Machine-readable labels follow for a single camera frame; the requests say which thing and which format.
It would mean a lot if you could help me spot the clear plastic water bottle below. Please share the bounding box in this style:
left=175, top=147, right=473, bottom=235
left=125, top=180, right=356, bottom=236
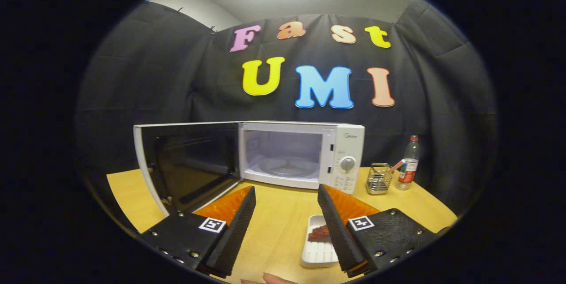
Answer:
left=396, top=135, right=421, bottom=191

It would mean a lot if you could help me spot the white ribbed tray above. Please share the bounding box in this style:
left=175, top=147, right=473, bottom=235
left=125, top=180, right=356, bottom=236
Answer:
left=300, top=215, right=340, bottom=269

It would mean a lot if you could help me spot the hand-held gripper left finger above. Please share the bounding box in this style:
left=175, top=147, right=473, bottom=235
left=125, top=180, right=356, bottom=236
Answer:
left=141, top=185, right=257, bottom=279

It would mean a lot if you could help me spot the metal wire basket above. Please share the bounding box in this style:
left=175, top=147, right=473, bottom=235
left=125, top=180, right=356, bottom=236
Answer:
left=366, top=162, right=394, bottom=195

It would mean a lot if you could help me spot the white toaster oven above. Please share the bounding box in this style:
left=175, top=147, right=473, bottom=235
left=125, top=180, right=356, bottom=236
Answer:
left=133, top=120, right=366, bottom=217

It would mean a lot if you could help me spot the brown grilled meat piece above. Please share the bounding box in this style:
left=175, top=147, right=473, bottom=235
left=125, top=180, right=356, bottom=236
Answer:
left=308, top=225, right=330, bottom=243

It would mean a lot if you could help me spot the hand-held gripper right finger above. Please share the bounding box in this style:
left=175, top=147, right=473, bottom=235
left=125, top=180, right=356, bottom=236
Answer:
left=317, top=184, right=438, bottom=278

